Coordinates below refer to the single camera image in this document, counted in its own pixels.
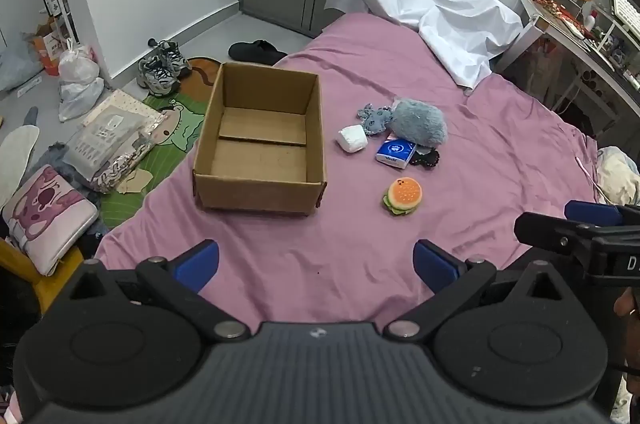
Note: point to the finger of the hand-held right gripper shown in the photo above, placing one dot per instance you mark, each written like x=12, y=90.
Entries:
x=547, y=231
x=592, y=210

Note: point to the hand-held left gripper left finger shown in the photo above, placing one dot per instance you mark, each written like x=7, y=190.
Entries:
x=197, y=264

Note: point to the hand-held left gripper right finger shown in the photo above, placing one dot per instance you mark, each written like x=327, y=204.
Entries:
x=435, y=266

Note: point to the brown cardboard box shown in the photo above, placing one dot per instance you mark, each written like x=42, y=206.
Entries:
x=260, y=194

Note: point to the blue tissue pack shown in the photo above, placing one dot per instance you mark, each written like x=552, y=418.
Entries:
x=395, y=153

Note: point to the grey plush toy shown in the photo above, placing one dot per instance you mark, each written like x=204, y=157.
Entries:
x=417, y=122

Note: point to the person's right hand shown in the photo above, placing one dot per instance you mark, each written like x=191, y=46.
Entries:
x=631, y=324

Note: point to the pink bedsheet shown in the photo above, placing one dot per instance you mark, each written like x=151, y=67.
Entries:
x=450, y=229

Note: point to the floral bedding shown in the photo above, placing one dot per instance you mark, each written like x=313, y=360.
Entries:
x=617, y=174

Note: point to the hamburger plush toy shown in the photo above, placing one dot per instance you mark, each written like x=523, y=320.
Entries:
x=404, y=196

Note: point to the green cartoon floor mat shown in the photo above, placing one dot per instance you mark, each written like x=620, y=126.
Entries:
x=172, y=127

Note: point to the white stuffing plastic bag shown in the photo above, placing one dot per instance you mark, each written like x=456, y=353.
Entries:
x=354, y=138

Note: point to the grey plastic package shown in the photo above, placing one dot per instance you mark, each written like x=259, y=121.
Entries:
x=107, y=142

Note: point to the pink cartoon cushion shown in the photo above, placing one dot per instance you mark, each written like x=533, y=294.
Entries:
x=47, y=216

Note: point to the blue denim fabric toy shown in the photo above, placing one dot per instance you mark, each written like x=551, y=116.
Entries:
x=375, y=117

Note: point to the white desk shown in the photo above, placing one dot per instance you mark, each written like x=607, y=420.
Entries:
x=575, y=47

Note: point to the grey blue cloth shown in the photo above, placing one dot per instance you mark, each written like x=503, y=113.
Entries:
x=57, y=157

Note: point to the yellow stool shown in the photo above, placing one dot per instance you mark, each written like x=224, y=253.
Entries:
x=20, y=271

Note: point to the beige dotted package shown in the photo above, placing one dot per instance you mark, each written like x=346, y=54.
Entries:
x=120, y=103

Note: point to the grey sneaker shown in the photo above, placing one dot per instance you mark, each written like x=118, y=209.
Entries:
x=170, y=57
x=155, y=78

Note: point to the white keyboard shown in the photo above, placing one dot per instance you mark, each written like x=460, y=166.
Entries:
x=625, y=12

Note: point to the white grey slipper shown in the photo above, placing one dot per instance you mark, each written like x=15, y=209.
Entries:
x=15, y=159

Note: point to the black slipper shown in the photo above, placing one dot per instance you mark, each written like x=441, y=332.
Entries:
x=255, y=51

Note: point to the orange cardboard carton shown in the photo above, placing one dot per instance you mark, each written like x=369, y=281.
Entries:
x=47, y=49

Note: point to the grey plastic bag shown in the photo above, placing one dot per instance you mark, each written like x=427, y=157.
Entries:
x=17, y=63

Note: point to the white storage rack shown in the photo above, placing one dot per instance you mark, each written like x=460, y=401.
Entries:
x=62, y=12

